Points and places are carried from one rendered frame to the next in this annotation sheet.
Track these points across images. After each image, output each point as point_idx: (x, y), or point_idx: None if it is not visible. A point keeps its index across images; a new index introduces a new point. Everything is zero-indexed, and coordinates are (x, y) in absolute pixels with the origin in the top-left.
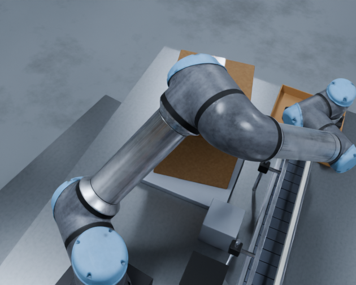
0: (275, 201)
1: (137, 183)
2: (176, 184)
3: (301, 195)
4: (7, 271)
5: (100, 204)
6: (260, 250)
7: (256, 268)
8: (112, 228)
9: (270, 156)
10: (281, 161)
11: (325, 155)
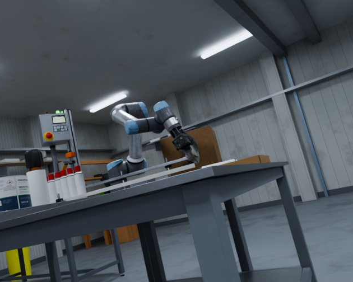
0: (143, 169)
1: (130, 147)
2: None
3: (154, 174)
4: None
5: (128, 155)
6: (118, 176)
7: (111, 178)
8: (125, 164)
9: (111, 117)
10: None
11: (124, 122)
